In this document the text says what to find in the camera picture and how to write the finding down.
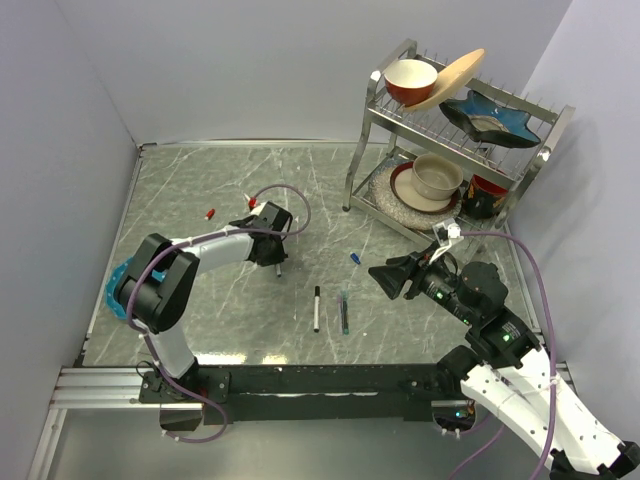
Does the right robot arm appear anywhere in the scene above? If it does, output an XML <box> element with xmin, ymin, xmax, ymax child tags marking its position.
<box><xmin>368</xmin><ymin>250</ymin><xmax>639</xmax><ymax>479</ymax></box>

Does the red white bowl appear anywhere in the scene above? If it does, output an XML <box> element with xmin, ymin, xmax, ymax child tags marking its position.
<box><xmin>383</xmin><ymin>59</ymin><xmax>438</xmax><ymax>106</ymax></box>

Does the beige wooden plate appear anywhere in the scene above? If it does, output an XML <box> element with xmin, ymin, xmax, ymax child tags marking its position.
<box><xmin>404</xmin><ymin>48</ymin><xmax>486</xmax><ymax>112</ymax></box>

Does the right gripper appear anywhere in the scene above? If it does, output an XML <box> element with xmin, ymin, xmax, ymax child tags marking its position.
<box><xmin>366</xmin><ymin>239</ymin><xmax>476</xmax><ymax>323</ymax></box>

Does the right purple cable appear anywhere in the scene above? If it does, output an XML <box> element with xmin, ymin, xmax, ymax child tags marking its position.
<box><xmin>444</xmin><ymin>230</ymin><xmax>559</xmax><ymax>480</ymax></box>

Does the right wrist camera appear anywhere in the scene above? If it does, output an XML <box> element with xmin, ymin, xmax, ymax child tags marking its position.
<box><xmin>429</xmin><ymin>218</ymin><xmax>464</xmax><ymax>264</ymax></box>

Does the purple highlighter pen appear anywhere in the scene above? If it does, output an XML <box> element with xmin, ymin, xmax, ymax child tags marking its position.
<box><xmin>336</xmin><ymin>294</ymin><xmax>343</xmax><ymax>328</ymax></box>

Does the white black-tip marker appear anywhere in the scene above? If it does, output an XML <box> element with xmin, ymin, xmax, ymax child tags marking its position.
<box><xmin>313</xmin><ymin>296</ymin><xmax>321</xmax><ymax>333</ymax></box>

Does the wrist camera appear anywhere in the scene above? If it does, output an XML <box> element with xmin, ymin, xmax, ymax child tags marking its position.
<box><xmin>429</xmin><ymin>218</ymin><xmax>464</xmax><ymax>264</ymax></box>
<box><xmin>245</xmin><ymin>195</ymin><xmax>267</xmax><ymax>218</ymax></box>

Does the steel dish rack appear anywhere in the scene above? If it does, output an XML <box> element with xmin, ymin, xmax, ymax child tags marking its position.
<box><xmin>342</xmin><ymin>39</ymin><xmax>576</xmax><ymax>246</ymax></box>

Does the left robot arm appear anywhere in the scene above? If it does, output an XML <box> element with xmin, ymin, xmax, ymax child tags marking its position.
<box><xmin>107</xmin><ymin>201</ymin><xmax>293</xmax><ymax>402</ymax></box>

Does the black red patterned cup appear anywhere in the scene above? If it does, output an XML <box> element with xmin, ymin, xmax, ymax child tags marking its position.
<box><xmin>461</xmin><ymin>175</ymin><xmax>509</xmax><ymax>220</ymax></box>

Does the beige ceramic bowl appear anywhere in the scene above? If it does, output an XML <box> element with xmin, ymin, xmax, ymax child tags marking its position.
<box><xmin>410</xmin><ymin>154</ymin><xmax>464</xmax><ymax>200</ymax></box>

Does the red brown plate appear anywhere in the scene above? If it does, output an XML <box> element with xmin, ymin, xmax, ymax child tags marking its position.
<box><xmin>390</xmin><ymin>161</ymin><xmax>461</xmax><ymax>214</ymax></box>

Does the blue polka dot plate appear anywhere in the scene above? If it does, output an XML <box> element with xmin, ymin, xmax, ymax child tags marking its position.
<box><xmin>104</xmin><ymin>257</ymin><xmax>166</xmax><ymax>322</ymax></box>

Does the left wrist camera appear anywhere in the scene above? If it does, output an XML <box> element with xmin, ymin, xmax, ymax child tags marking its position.
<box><xmin>245</xmin><ymin>195</ymin><xmax>267</xmax><ymax>218</ymax></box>

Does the silver glitter plate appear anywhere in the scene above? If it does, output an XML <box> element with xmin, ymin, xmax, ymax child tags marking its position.
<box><xmin>368</xmin><ymin>161</ymin><xmax>461</xmax><ymax>231</ymax></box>

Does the green gel pen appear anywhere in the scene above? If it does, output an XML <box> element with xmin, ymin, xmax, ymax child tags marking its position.
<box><xmin>341</xmin><ymin>290</ymin><xmax>349</xmax><ymax>335</ymax></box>

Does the blue star-shaped dish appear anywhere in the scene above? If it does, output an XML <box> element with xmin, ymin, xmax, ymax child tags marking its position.
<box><xmin>439</xmin><ymin>90</ymin><xmax>541</xmax><ymax>149</ymax></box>

